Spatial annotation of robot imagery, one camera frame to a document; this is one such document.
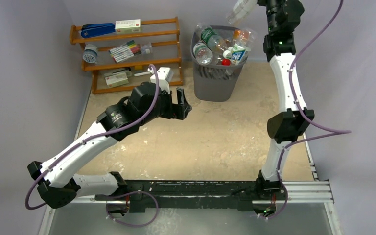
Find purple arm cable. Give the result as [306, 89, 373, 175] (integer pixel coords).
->
[265, 0, 353, 221]
[24, 64, 161, 211]

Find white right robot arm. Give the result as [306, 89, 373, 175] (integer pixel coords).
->
[255, 0, 314, 199]

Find blue stapler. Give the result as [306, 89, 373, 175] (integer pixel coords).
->
[80, 23, 115, 38]

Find white red box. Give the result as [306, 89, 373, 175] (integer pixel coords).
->
[115, 19, 142, 34]

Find dark green label bottle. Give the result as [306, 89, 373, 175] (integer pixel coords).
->
[195, 23, 228, 55]

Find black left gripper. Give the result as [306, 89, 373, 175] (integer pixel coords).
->
[140, 87, 190, 126]

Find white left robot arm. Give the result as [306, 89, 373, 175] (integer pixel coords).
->
[27, 82, 192, 209]

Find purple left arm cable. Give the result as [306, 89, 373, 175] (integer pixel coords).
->
[24, 64, 161, 211]

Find green cap white marker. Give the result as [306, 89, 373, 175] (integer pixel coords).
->
[134, 71, 152, 77]

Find green label water bottle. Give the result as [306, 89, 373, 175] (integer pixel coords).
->
[192, 41, 213, 66]

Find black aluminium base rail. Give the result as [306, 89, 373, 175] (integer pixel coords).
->
[71, 179, 334, 215]

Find pack of coloured markers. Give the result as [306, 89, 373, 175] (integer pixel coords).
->
[108, 40, 141, 63]

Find red cap water bottle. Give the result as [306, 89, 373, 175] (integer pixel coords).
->
[222, 59, 231, 66]

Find wooden shelf rack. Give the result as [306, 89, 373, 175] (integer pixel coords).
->
[69, 17, 184, 94]

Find blue white label bottle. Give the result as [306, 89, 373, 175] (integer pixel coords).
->
[229, 27, 258, 65]

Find orange juice bottle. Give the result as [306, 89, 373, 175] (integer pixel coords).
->
[232, 29, 241, 42]

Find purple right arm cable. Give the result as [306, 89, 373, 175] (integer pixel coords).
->
[265, 0, 353, 221]

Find green white carton box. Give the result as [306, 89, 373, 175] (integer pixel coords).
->
[105, 72, 129, 88]

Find grey mesh waste bin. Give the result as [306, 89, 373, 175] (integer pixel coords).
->
[190, 25, 245, 102]

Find clear bottle white label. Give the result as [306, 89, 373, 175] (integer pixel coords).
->
[226, 0, 258, 25]

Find white tape roll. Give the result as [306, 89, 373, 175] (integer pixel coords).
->
[82, 44, 98, 64]

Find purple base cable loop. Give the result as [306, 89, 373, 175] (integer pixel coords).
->
[105, 190, 160, 228]

